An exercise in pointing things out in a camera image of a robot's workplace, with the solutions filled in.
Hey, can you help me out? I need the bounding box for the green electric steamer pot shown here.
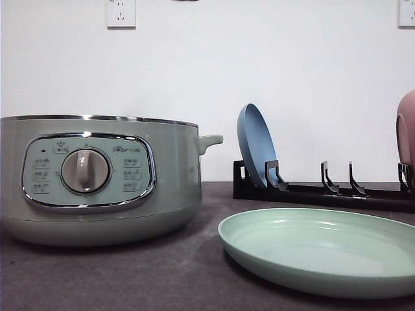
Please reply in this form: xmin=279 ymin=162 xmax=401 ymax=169
xmin=1 ymin=115 xmax=224 ymax=247

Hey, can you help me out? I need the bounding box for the white wall socket left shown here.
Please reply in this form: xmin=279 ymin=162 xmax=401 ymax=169
xmin=106 ymin=0 xmax=136 ymax=31

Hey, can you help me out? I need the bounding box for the blue plate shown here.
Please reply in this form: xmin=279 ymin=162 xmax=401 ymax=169
xmin=237 ymin=103 xmax=278 ymax=188

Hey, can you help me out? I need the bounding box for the white wall socket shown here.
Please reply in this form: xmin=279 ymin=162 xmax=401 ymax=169
xmin=106 ymin=0 xmax=136 ymax=31
xmin=394 ymin=0 xmax=415 ymax=31

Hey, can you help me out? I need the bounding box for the pink plate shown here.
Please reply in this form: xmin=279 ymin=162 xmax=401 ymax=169
xmin=396 ymin=90 xmax=415 ymax=188

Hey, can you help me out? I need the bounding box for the white wall socket right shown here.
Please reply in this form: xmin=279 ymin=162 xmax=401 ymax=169
xmin=394 ymin=0 xmax=415 ymax=31

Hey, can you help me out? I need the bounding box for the black plate rack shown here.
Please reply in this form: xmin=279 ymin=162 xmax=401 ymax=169
xmin=233 ymin=159 xmax=415 ymax=213

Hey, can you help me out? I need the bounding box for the green plate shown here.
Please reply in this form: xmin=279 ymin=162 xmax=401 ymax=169
xmin=218 ymin=207 xmax=415 ymax=299

